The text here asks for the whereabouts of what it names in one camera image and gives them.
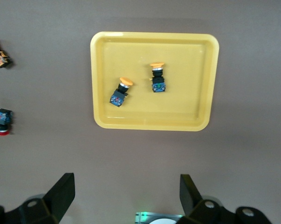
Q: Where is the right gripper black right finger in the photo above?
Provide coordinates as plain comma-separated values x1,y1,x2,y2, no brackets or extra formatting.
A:
177,174,236,224

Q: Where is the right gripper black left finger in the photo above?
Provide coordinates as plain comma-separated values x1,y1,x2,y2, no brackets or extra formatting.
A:
5,173,75,224

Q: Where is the yellow pushbutton red-marked block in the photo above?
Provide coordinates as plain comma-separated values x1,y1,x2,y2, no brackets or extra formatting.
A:
109,77,135,108

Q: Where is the yellow pushbutton green-marked block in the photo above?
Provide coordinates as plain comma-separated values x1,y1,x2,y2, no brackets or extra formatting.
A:
147,62,168,93

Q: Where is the brown table cover sheet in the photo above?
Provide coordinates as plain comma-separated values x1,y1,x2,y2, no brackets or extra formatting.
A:
0,0,281,224

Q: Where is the red pushbutton blue block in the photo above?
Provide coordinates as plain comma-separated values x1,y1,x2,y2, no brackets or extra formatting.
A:
0,108,14,136

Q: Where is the yellow plastic tray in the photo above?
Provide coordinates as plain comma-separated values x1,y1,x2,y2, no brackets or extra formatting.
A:
89,31,220,132

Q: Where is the red pushbutton orange label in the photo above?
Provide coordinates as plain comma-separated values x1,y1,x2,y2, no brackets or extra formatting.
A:
0,37,13,69

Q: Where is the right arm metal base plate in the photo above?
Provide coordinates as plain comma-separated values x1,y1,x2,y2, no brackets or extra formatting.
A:
135,211,185,224

